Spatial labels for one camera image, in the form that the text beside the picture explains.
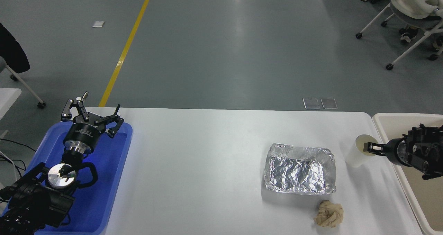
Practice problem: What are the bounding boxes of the grey wheeled chair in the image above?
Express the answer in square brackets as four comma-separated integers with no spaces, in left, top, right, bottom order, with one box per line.
[0,57,46,109]

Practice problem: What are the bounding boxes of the blue plastic tray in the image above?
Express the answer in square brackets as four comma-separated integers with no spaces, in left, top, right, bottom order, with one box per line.
[2,121,133,235]

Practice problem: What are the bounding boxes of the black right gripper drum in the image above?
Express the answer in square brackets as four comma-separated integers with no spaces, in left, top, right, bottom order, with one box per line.
[384,139,399,164]

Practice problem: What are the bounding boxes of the silver foil tray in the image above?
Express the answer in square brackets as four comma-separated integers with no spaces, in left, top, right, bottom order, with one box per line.
[264,143,336,195]

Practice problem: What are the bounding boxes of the white wheeled office chair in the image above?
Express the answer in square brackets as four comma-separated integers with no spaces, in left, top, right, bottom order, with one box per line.
[355,0,443,71]

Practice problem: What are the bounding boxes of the thin black cables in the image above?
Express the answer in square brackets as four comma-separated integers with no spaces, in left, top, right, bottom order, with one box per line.
[0,137,37,180]

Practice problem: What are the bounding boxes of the small white side table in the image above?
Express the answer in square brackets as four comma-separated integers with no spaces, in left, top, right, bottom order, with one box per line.
[0,88,22,138]

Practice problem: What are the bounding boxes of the large pale bin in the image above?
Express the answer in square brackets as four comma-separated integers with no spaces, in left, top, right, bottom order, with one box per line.
[372,113,443,235]

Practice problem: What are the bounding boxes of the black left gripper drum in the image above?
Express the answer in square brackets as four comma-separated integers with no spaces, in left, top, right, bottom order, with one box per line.
[63,119,103,150]

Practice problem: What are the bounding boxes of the white paper cup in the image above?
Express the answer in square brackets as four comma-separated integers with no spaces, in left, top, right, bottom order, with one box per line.
[345,134,378,168]

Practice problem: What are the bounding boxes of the crumpled tan paper ball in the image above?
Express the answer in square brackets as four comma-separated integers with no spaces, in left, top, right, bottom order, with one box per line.
[314,200,344,228]

